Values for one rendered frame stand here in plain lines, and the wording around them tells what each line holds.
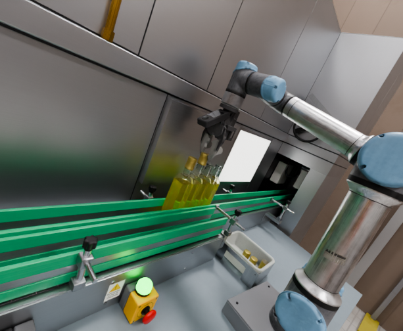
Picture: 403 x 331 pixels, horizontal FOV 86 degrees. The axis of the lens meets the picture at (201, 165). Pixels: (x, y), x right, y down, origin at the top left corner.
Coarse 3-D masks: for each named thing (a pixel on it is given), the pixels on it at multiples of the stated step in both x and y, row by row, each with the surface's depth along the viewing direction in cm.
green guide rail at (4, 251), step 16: (208, 208) 91; (96, 224) 55; (112, 224) 58; (128, 224) 62; (144, 224) 67; (160, 224) 73; (176, 224) 80; (192, 224) 87; (0, 240) 41; (16, 240) 43; (32, 240) 45; (48, 240) 48; (64, 240) 50; (80, 240) 54; (112, 240) 61; (0, 256) 43; (16, 256) 45; (32, 256) 47; (48, 256) 49
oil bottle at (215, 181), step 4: (212, 176) 91; (212, 180) 90; (216, 180) 91; (212, 184) 90; (216, 184) 92; (208, 188) 90; (212, 188) 91; (216, 188) 93; (208, 192) 91; (212, 192) 93; (208, 196) 92; (212, 196) 94; (204, 200) 92; (208, 200) 94; (204, 204) 93; (208, 204) 95
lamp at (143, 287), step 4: (140, 280) 59; (144, 280) 59; (148, 280) 59; (136, 284) 59; (140, 284) 58; (144, 284) 58; (148, 284) 58; (152, 284) 59; (136, 288) 58; (140, 288) 57; (144, 288) 57; (148, 288) 58; (136, 292) 58; (140, 292) 57; (144, 292) 57; (148, 292) 58; (144, 296) 58
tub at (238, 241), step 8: (232, 232) 106; (240, 232) 110; (232, 240) 108; (240, 240) 110; (248, 240) 107; (232, 248) 94; (240, 248) 109; (248, 248) 107; (256, 248) 104; (240, 256) 92; (256, 256) 103; (264, 256) 101; (256, 264) 102; (272, 264) 95
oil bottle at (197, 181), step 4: (192, 176) 82; (196, 176) 82; (200, 176) 85; (196, 180) 81; (200, 180) 83; (196, 184) 82; (200, 184) 83; (192, 188) 81; (196, 188) 83; (200, 188) 85; (192, 192) 82; (196, 192) 84; (188, 196) 82; (192, 196) 84; (196, 196) 86; (188, 200) 83; (192, 200) 85; (184, 204) 83; (188, 204) 84; (192, 204) 86
